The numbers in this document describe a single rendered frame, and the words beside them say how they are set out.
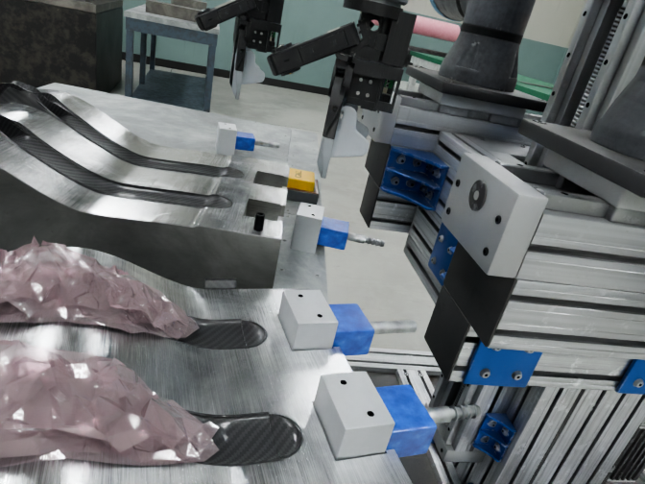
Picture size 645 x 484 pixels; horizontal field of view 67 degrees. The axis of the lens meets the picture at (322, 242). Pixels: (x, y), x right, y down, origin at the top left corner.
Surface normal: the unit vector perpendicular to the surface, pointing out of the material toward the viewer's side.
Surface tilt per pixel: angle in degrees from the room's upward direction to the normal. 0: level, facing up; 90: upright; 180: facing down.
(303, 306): 0
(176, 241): 90
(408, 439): 90
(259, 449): 7
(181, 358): 24
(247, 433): 7
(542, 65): 90
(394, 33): 91
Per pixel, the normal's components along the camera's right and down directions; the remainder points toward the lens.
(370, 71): -0.07, 0.43
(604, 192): -0.97, -0.11
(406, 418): 0.20, -0.88
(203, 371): 0.46, -0.84
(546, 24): 0.20, 0.46
